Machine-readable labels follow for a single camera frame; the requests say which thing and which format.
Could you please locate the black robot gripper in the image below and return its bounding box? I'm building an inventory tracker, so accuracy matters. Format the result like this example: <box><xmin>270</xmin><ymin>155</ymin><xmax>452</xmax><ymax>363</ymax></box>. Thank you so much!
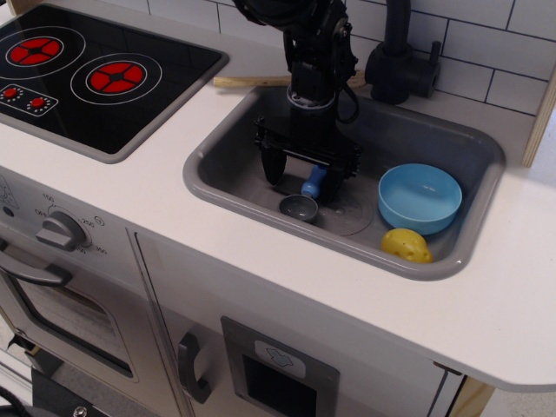
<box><xmin>254</xmin><ymin>107</ymin><xmax>362</xmax><ymax>203</ymax></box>

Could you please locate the blue handled grey spoon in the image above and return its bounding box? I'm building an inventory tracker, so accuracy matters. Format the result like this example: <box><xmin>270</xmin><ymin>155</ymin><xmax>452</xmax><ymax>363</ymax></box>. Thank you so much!
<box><xmin>278</xmin><ymin>165</ymin><xmax>328</xmax><ymax>223</ymax></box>

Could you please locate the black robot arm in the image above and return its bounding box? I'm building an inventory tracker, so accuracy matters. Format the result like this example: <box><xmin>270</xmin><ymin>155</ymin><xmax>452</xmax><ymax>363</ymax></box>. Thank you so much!
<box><xmin>235</xmin><ymin>1</ymin><xmax>362</xmax><ymax>202</ymax></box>

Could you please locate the grey toy sink basin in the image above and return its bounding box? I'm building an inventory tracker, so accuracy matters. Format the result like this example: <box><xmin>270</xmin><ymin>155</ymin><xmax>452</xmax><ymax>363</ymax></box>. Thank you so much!
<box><xmin>183</xmin><ymin>87</ymin><xmax>505</xmax><ymax>281</ymax></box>

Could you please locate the light blue plastic bowl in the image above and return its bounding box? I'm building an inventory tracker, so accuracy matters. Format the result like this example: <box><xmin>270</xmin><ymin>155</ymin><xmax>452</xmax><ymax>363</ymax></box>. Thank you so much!
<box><xmin>378</xmin><ymin>163</ymin><xmax>463</xmax><ymax>235</ymax></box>

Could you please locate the wooden spatula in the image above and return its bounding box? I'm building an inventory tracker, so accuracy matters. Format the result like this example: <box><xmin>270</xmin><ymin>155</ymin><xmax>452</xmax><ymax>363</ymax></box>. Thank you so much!
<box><xmin>213</xmin><ymin>70</ymin><xmax>367</xmax><ymax>89</ymax></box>

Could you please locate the yellow toy cheese wedge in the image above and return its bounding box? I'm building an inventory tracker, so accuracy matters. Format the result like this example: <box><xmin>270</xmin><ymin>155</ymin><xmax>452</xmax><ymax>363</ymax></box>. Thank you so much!
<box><xmin>381</xmin><ymin>228</ymin><xmax>434</xmax><ymax>263</ymax></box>

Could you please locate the black toy faucet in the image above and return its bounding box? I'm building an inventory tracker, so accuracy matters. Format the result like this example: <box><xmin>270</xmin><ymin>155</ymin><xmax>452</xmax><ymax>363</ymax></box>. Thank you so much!
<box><xmin>365</xmin><ymin>0</ymin><xmax>442</xmax><ymax>105</ymax></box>

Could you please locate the grey dispenser panel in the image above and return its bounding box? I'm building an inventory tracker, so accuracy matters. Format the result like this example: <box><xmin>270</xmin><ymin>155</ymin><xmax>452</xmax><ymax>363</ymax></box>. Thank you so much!
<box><xmin>221</xmin><ymin>316</ymin><xmax>340</xmax><ymax>417</ymax></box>

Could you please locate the black toy stovetop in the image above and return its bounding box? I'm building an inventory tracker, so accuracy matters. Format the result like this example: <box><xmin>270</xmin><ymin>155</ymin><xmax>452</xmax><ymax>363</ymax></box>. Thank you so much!
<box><xmin>1</xmin><ymin>4</ymin><xmax>228</xmax><ymax>164</ymax></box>

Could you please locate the grey oven knob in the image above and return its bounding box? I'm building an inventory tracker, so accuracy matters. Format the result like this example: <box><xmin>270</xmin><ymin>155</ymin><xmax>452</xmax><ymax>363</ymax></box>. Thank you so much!
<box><xmin>36</xmin><ymin>211</ymin><xmax>88</xmax><ymax>252</ymax></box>

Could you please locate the toy oven door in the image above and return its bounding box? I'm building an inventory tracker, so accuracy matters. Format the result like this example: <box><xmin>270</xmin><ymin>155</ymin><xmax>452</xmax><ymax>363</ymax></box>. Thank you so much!
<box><xmin>1</xmin><ymin>268</ymin><xmax>134</xmax><ymax>379</ymax></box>

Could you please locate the grey cabinet door handle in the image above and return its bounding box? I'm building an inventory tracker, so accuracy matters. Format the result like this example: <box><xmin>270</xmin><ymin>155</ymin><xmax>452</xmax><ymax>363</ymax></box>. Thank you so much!
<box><xmin>177</xmin><ymin>333</ymin><xmax>212</xmax><ymax>404</ymax></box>

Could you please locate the grey oven door handle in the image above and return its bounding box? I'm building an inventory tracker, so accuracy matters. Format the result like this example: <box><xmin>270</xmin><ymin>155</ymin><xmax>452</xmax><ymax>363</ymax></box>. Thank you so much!
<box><xmin>1</xmin><ymin>240</ymin><xmax>73</xmax><ymax>288</ymax></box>

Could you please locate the black cable bottom left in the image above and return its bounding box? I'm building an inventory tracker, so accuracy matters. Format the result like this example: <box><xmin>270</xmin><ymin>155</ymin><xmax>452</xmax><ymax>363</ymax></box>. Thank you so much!
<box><xmin>0</xmin><ymin>385</ymin><xmax>27</xmax><ymax>417</ymax></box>

